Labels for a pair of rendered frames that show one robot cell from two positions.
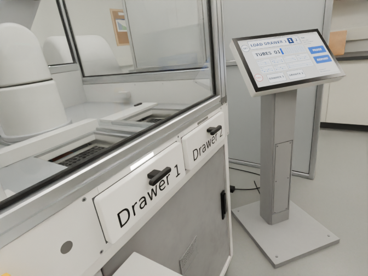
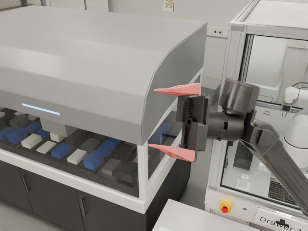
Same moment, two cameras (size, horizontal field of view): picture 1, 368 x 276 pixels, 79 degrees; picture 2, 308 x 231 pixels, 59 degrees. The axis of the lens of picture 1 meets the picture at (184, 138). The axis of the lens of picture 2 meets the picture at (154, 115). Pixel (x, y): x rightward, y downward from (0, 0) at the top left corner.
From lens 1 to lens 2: 1.46 m
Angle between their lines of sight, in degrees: 71
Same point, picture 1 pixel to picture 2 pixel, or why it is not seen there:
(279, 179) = not seen: outside the picture
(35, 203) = (244, 196)
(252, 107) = not seen: outside the picture
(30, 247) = (239, 201)
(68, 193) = (253, 200)
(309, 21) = not seen: outside the picture
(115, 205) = (262, 214)
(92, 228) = (253, 211)
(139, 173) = (277, 216)
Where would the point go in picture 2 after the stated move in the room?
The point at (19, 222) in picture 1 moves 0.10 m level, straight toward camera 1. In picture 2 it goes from (240, 196) to (233, 206)
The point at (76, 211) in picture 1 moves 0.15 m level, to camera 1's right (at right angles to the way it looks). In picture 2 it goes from (252, 205) to (264, 226)
